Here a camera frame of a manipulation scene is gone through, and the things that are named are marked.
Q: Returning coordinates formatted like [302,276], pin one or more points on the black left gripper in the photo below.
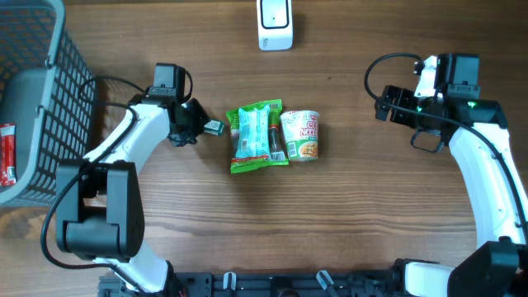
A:
[203,117]

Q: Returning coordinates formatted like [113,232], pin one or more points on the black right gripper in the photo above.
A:
[403,96]

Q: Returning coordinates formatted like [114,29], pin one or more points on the green white small box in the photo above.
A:
[214,127]

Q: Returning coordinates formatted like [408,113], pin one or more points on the light blue snack packet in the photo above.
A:
[253,133]

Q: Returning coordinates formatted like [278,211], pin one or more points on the green snack packet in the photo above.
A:
[277,153]

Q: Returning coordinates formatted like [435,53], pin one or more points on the cup noodles container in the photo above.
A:
[300,130]

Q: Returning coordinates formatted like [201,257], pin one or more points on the red snack packet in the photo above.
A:
[8,154]

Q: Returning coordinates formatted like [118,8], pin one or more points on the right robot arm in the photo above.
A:
[447,104]

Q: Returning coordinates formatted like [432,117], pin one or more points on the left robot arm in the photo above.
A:
[98,211]

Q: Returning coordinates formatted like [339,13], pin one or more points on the white barcode scanner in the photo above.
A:
[274,24]

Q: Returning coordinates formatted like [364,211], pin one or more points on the grey plastic shopping basket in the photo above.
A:
[46,92]

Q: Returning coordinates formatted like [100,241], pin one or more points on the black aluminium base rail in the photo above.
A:
[322,283]

